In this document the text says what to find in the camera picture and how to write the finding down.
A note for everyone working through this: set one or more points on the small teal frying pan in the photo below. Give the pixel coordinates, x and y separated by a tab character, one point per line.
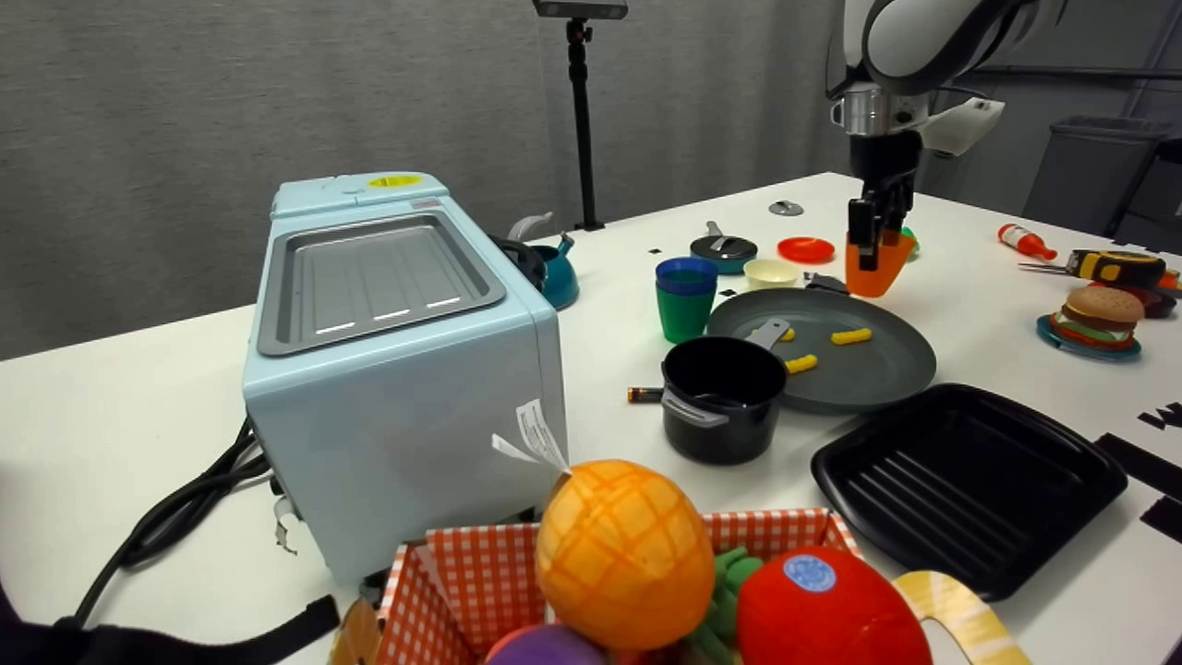
727	250

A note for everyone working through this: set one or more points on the small orange-red plate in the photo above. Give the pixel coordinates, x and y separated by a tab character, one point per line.
808	250

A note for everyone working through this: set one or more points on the black tripod stand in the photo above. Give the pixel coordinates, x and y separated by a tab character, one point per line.
583	122

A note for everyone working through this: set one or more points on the blue plastic cup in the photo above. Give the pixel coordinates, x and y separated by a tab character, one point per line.
689	273

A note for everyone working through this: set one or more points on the yellow toy fry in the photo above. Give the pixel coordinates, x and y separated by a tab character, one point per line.
788	335
798	364
852	339

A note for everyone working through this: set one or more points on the black yellow toy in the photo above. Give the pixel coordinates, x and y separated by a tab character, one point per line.
1122	268

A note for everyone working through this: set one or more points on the grey bin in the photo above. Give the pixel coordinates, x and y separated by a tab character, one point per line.
1090	172

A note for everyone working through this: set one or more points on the green plush vegetable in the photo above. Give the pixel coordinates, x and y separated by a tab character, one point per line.
728	605

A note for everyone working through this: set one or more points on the grey backdrop curtain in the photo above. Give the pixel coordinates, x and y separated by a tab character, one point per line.
372	97

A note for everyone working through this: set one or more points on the black camera on stand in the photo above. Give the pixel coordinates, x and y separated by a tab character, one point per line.
579	9

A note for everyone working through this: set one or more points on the small grey disc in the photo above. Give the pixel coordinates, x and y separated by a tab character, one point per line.
785	208

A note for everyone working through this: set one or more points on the orange plush fruit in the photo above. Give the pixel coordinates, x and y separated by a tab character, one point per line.
623	554

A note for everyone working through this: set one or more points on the light blue toaster oven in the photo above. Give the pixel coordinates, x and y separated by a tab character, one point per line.
407	417

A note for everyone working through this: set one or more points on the small teal plate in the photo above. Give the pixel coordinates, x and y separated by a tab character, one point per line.
1085	350

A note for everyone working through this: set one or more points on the green plastic cup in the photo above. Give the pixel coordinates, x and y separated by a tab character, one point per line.
684	320

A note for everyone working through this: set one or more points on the translucent orange cup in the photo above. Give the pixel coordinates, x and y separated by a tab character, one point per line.
891	263

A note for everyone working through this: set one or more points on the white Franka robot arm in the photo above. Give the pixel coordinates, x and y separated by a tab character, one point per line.
926	50

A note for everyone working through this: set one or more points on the toy burger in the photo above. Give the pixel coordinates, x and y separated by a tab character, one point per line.
1098	314

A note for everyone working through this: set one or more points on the red toy bottle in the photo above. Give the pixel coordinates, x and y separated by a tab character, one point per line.
1024	240

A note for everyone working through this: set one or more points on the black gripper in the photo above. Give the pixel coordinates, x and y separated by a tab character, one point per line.
889	167

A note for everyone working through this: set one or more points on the dark grey-green plate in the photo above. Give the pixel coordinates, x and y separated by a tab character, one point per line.
875	371

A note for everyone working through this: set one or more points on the red plush tomato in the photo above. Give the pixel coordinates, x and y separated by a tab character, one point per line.
827	614

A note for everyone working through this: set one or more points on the teal toy kettle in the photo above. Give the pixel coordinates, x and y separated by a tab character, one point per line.
556	273

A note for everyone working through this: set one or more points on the black toy saucepan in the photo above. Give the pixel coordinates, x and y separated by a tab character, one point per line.
727	409

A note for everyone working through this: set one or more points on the red checkered basket box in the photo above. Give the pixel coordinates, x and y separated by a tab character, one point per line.
455	575

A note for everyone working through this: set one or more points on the black ridged grill tray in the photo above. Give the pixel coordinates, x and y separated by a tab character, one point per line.
967	486

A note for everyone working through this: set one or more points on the cream bowl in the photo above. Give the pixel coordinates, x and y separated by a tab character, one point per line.
774	271

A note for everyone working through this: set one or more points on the black tape strip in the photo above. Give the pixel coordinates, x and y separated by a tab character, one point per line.
1165	520
1139	463

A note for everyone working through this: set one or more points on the purple plush fruit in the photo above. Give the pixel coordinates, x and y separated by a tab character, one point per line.
541	649

